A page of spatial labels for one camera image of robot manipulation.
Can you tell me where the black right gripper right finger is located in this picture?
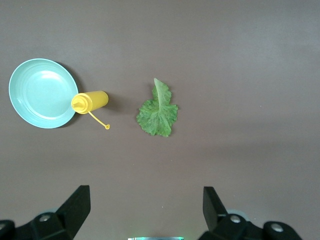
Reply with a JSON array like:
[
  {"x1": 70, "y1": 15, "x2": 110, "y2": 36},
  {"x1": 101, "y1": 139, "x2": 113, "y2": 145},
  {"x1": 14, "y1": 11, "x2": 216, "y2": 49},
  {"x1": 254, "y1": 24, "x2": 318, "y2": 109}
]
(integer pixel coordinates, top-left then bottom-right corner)
[{"x1": 198, "y1": 186, "x2": 301, "y2": 240}]

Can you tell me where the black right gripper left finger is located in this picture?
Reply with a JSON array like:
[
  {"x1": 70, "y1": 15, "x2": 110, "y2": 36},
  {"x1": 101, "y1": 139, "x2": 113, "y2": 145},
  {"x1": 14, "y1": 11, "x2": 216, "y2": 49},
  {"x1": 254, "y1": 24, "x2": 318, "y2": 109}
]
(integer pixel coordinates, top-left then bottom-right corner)
[{"x1": 0, "y1": 184, "x2": 91, "y2": 240}]

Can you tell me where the green lettuce leaf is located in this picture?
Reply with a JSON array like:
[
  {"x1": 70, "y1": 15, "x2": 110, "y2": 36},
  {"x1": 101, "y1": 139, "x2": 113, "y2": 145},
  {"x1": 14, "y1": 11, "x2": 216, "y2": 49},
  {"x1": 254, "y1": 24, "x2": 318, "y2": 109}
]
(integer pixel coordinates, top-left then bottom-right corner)
[{"x1": 136, "y1": 77, "x2": 179, "y2": 138}]

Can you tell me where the mint green plate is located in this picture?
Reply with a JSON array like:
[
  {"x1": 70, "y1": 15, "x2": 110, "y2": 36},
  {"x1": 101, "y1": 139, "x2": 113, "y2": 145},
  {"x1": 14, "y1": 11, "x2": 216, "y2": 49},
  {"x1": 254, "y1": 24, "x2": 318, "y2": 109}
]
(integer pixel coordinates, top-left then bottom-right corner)
[{"x1": 8, "y1": 58, "x2": 80, "y2": 130}]

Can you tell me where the yellow squeeze bottle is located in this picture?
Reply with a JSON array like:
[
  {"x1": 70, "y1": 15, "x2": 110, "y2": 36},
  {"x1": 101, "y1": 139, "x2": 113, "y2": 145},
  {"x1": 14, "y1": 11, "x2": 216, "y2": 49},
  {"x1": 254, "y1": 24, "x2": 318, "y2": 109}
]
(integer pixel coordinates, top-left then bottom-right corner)
[{"x1": 70, "y1": 90, "x2": 112, "y2": 132}]

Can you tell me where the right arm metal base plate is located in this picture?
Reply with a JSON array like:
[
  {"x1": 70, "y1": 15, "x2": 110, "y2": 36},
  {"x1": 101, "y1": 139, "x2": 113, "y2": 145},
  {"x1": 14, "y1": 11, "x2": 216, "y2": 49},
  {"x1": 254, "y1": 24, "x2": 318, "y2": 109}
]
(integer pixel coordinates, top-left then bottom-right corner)
[{"x1": 127, "y1": 235, "x2": 185, "y2": 240}]

